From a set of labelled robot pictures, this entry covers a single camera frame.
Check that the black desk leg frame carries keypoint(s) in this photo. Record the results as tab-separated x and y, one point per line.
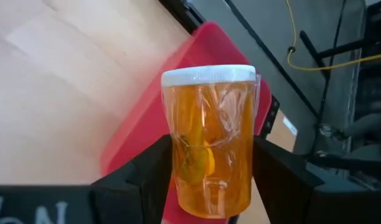
336	49

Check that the red plastic bin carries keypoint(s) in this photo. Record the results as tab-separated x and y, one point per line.
140	133

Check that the grey office chair base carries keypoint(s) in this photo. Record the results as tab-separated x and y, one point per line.
365	124

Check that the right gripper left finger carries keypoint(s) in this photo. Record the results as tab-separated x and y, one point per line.
140	186

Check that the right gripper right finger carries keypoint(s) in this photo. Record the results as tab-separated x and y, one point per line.
280	186

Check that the orange pill bottle white cap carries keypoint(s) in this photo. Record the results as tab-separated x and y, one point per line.
209	140

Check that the white label sticker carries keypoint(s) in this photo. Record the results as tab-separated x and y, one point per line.
290	126

